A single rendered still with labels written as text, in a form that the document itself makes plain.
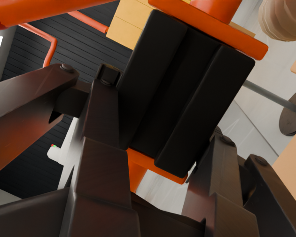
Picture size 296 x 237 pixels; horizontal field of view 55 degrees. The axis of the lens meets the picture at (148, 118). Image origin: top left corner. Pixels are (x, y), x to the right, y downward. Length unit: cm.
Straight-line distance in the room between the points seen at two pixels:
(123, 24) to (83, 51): 394
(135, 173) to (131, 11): 730
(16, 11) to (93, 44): 1085
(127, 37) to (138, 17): 57
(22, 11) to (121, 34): 730
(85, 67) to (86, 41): 98
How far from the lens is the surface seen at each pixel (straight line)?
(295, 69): 36
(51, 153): 905
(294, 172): 102
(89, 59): 1113
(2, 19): 20
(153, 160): 15
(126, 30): 746
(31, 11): 19
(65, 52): 1139
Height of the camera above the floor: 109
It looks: 4 degrees down
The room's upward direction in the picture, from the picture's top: 64 degrees counter-clockwise
